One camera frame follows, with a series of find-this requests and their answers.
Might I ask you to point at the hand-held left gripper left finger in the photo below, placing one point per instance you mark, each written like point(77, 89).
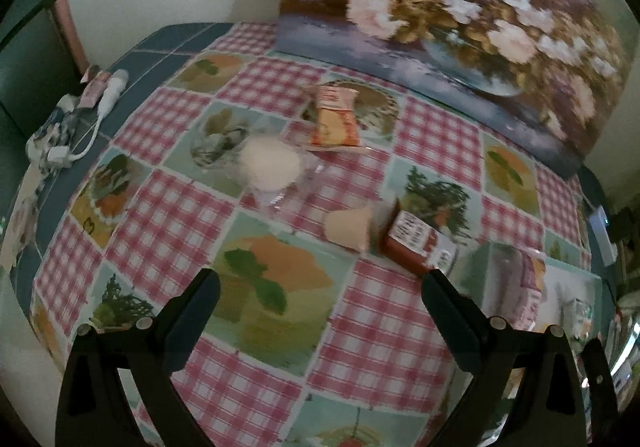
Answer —
point(192, 322)

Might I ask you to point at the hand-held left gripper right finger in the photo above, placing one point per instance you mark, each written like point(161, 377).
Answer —
point(452, 322)

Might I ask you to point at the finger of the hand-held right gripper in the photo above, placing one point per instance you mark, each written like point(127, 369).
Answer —
point(601, 387)

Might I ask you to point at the small pale snack packet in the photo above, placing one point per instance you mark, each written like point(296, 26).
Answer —
point(580, 319)

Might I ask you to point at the dark red snack box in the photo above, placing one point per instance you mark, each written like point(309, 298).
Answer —
point(417, 242)

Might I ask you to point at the pink snack packet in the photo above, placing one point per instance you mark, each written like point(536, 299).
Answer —
point(532, 287)

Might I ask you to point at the pale jelly cup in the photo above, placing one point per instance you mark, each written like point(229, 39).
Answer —
point(350, 229)

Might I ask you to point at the small orange snack packet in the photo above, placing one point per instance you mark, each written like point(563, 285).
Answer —
point(336, 119)

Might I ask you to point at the checked picture tablecloth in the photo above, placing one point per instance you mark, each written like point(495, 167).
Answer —
point(170, 227)

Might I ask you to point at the small pale blue box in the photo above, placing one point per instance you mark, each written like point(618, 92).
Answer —
point(598, 219)

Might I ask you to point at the floral cloth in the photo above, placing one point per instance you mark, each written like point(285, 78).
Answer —
point(50, 137)

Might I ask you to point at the small pink sachet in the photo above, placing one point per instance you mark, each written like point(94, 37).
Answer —
point(95, 87)

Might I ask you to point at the floral painting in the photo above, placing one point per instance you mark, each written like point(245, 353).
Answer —
point(450, 27)

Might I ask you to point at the dark green furniture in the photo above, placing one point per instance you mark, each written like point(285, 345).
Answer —
point(30, 57)

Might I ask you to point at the pink board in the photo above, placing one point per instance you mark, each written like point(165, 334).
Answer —
point(70, 32)

